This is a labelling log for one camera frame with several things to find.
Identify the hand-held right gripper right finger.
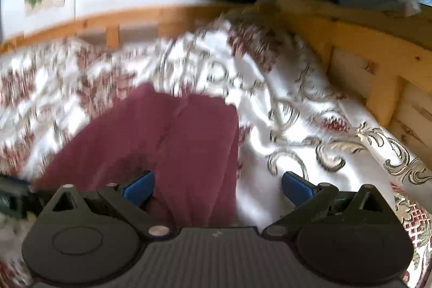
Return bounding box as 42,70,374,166
263,171,396,239

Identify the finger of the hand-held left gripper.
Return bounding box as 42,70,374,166
0,174,46,218

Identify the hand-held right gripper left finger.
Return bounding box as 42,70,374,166
38,171,171,240

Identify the maroon garment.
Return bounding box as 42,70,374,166
34,83,241,228

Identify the floral white bedspread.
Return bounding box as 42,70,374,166
0,16,432,288

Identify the wooden bed frame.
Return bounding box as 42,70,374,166
0,0,432,158

